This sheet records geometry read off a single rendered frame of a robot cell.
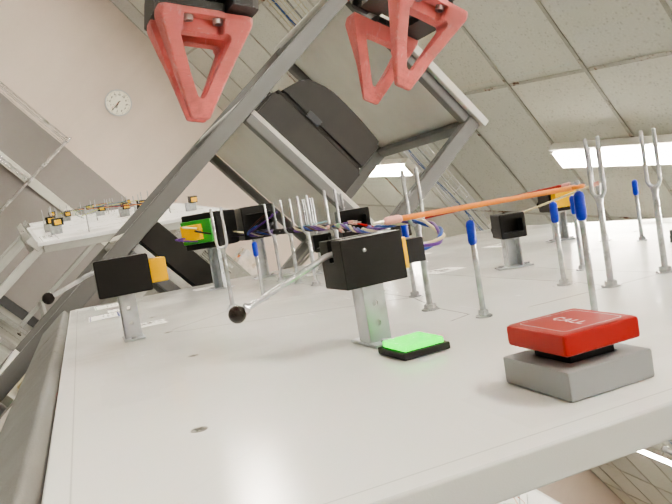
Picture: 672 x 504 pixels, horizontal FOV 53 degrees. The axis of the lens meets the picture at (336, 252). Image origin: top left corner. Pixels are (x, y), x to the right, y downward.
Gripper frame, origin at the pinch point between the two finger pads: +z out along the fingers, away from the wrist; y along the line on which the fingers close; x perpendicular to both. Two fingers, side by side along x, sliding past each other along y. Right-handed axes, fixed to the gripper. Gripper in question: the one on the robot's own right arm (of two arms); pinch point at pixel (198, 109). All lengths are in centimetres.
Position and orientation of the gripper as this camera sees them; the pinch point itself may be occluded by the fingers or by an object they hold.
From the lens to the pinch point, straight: 51.8
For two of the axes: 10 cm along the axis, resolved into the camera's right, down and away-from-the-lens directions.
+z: -0.1, 10.0, 0.0
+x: -9.1, -0.1, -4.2
